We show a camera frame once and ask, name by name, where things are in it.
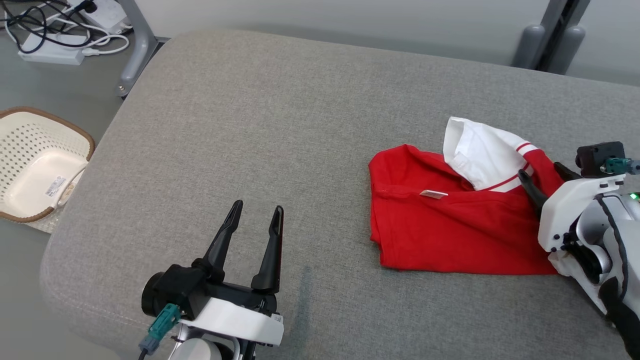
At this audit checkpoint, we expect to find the grey metal table leg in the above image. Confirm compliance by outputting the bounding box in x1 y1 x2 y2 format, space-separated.
115 0 161 98

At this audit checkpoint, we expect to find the camera cable teal plug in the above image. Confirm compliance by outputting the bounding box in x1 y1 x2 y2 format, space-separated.
602 157 640 176
137 303 182 360

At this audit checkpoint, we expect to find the black floor cable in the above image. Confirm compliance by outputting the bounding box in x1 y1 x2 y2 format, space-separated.
2 0 98 53

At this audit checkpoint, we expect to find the red white jersey shirt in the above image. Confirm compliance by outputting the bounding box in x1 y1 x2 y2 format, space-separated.
368 116 568 276

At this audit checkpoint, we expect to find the left camera cable teal plug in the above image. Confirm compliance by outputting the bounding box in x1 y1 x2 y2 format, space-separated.
137 303 182 360

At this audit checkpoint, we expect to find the grey partition post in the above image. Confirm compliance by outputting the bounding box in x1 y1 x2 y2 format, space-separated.
512 0 591 76

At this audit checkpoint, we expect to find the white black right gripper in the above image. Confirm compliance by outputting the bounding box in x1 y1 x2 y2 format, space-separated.
517 161 627 253

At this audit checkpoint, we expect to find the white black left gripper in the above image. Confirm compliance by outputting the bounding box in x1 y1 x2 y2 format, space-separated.
181 200 286 348

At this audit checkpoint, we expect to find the white power strip with plug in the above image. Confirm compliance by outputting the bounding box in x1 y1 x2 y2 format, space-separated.
67 0 132 33

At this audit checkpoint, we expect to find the cream perforated laundry basket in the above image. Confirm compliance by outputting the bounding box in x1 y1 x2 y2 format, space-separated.
0 106 96 223

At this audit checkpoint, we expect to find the right camera cable teal plug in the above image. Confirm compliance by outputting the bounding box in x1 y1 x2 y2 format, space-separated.
602 157 640 176

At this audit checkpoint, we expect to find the white floor cable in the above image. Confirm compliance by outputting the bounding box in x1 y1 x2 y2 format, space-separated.
5 5 132 57

